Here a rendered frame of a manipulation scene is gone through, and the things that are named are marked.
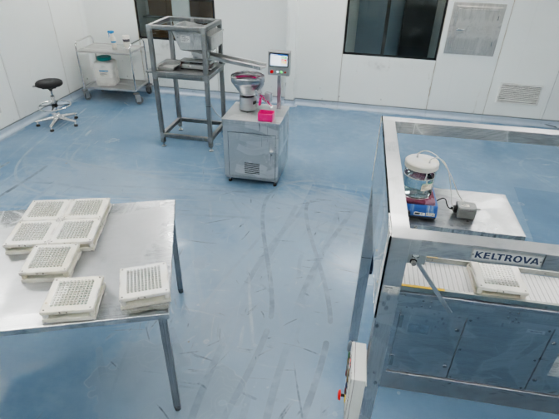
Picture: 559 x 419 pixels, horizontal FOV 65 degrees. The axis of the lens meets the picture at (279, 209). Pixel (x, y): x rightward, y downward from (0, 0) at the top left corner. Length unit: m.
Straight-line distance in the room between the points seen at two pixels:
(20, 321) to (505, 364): 2.59
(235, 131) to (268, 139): 0.36
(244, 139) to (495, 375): 3.17
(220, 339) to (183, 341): 0.25
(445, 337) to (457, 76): 5.21
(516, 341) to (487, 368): 0.27
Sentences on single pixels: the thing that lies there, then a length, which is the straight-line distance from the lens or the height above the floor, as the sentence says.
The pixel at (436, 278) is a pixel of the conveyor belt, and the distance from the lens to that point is 2.56.
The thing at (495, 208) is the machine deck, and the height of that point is 1.31.
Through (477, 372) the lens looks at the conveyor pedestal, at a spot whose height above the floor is 0.28.
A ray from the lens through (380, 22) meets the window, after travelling 7.12.
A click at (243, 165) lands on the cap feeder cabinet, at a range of 4.90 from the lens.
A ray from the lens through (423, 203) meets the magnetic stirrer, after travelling 2.14.
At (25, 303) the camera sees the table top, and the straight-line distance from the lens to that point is 2.60.
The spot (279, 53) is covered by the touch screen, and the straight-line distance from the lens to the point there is 4.80.
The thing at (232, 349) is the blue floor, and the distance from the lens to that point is 3.20.
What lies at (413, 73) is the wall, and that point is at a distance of 7.29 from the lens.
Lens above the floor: 2.45
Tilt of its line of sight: 33 degrees down
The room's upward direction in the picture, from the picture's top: 2 degrees clockwise
